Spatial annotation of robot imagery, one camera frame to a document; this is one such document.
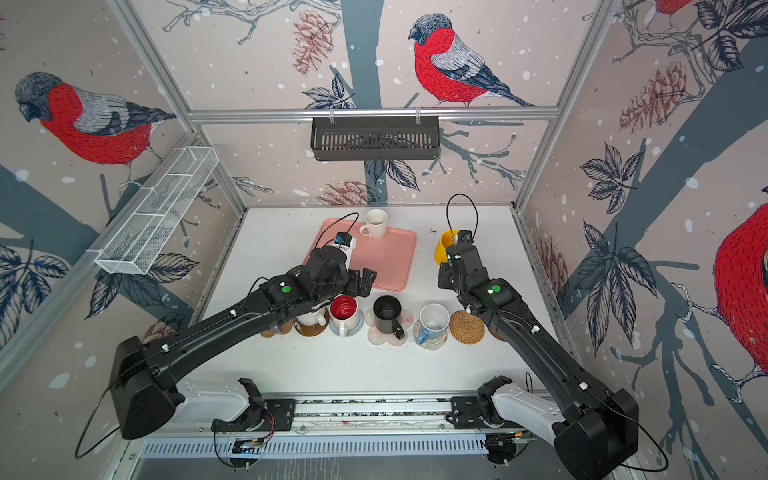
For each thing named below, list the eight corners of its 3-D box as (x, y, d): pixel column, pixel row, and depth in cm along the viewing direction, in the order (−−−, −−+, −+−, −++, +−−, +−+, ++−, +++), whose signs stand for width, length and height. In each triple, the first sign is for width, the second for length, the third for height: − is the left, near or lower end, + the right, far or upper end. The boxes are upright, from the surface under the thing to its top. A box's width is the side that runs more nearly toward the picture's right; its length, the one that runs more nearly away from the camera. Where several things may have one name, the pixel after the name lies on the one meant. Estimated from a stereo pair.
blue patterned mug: (416, 349, 86) (419, 335, 78) (415, 318, 92) (417, 302, 84) (446, 349, 86) (452, 335, 78) (443, 318, 92) (447, 302, 84)
